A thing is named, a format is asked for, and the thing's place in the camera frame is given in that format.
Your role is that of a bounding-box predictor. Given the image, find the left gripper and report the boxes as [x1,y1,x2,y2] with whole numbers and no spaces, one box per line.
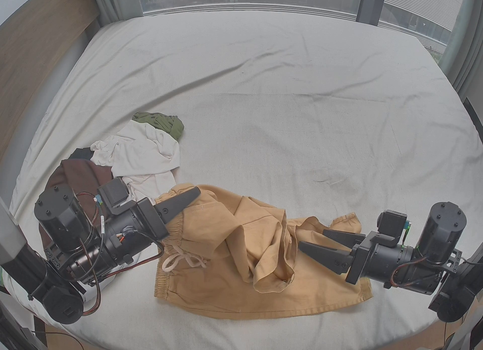
[100,186,202,266]

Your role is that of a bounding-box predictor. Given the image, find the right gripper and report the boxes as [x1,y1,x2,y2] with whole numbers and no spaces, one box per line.
[298,229,416,285]

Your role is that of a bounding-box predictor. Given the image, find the tan shorts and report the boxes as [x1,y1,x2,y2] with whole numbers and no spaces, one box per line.
[154,183,373,321]

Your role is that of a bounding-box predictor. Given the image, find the bed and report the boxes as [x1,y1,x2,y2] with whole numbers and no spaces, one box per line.
[0,0,483,350]

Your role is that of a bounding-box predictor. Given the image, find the white garment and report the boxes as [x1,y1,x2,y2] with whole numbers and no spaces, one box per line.
[91,120,181,205]

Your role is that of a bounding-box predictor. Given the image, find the green garment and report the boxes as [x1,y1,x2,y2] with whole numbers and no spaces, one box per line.
[132,112,185,142]

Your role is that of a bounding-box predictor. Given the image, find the brown garment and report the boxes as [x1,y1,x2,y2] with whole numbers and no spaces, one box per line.
[42,159,115,266]

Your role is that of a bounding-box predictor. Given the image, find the pale grey garment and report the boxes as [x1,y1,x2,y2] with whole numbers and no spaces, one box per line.
[73,263,125,305]

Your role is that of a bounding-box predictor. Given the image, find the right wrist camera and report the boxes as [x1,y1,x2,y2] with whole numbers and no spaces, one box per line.
[377,209,413,248]

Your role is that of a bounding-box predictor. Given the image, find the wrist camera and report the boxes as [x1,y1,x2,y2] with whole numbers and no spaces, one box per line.
[97,179,137,216]
[377,209,413,248]

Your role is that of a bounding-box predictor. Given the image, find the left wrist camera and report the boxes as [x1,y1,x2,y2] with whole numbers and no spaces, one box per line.
[97,179,137,216]

